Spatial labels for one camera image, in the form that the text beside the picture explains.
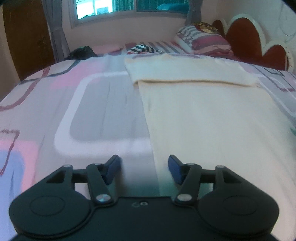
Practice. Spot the red white headboard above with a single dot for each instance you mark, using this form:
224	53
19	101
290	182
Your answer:
248	43

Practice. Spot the window with white frame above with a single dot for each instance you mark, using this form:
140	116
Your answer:
90	11

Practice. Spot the grey curtain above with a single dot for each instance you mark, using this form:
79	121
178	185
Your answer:
54	18
194	13

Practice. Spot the red black striped garment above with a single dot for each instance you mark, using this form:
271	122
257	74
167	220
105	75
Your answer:
142	49

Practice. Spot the grey curtain right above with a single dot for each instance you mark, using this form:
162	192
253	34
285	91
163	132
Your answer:
194	13

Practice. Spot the cream knitted sweater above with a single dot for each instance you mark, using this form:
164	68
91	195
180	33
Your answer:
212	112

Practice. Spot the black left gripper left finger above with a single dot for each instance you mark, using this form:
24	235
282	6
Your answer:
62	203

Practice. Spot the pink striped bed sheet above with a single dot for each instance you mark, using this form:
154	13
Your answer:
167	47

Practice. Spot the yellow patterned cushion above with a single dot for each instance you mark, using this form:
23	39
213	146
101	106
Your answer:
205	27

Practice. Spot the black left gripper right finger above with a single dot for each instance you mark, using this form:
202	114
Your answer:
227	205

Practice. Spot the brown wooden door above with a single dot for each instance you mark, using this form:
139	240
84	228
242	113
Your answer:
28	37

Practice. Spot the striped pink pillow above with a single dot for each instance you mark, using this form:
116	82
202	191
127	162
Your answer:
188	37

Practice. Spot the pink grey patterned quilt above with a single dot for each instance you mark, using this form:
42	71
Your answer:
83	112

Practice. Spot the black bag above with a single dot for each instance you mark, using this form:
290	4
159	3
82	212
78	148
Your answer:
81	53

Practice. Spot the grey curtain left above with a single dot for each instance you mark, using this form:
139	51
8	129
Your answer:
54	18

